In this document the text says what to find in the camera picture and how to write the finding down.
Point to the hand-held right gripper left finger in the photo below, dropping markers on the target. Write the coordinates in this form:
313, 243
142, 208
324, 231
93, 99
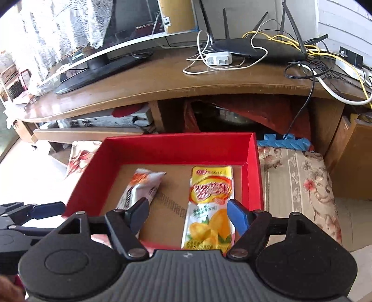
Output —
139, 213

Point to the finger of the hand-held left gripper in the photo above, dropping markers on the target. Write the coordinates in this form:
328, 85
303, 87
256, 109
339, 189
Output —
48, 210
35, 226

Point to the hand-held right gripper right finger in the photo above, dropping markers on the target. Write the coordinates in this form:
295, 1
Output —
237, 216

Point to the white orange snack bar packet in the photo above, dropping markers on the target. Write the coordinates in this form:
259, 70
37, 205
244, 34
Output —
145, 183

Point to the yellow mango snack packet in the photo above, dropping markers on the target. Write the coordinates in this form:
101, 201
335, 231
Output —
209, 185

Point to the red cardboard box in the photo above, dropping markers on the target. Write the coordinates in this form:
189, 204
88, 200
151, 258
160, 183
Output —
174, 148

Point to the brown cardboard sheet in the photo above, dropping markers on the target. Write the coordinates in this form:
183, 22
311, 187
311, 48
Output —
171, 203

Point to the floral beige blanket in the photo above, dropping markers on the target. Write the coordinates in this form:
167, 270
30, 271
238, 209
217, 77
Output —
290, 180

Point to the silver media player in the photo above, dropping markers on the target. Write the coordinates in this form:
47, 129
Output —
110, 119

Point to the dark red cloth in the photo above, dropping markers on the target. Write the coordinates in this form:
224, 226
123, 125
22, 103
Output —
128, 111

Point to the white shelf rack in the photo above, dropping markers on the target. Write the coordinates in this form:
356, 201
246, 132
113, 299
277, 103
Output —
14, 84

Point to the brown cardboard carton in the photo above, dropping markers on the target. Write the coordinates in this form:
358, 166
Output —
354, 156

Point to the wooden television cabinet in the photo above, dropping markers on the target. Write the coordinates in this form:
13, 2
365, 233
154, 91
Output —
145, 78

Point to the white charger plug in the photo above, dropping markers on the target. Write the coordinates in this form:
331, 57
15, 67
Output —
218, 59

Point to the black router with antennas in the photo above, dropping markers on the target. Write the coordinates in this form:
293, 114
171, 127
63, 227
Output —
261, 48

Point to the white lace cloth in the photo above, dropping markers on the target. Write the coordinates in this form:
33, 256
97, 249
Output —
58, 29

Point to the white power strip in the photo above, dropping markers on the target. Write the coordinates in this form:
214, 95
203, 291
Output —
348, 68

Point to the black flat television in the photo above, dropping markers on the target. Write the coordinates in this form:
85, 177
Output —
130, 17

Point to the black power adapter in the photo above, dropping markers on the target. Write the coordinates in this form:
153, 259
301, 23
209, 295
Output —
353, 56

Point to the brown board with white frame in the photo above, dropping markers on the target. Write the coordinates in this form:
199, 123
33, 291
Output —
180, 14

